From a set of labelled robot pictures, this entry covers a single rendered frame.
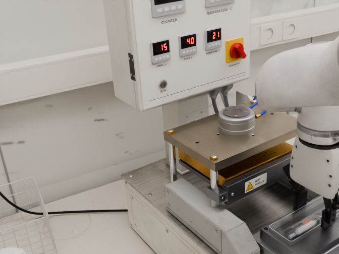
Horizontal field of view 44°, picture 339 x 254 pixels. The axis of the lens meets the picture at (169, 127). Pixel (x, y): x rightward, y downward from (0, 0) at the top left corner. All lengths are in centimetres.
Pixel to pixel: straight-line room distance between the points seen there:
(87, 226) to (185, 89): 53
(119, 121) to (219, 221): 66
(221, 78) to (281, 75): 44
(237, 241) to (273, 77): 33
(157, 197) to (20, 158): 50
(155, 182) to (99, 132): 36
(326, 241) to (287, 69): 35
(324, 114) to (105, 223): 77
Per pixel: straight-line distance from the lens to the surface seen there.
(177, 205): 92
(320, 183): 78
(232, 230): 81
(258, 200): 101
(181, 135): 90
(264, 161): 90
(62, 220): 132
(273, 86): 62
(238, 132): 89
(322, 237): 82
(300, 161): 79
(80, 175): 142
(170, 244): 102
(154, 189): 105
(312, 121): 72
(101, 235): 123
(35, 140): 133
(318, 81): 57
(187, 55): 95
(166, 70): 93
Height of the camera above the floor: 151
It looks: 25 degrees down
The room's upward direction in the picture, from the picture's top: 4 degrees counter-clockwise
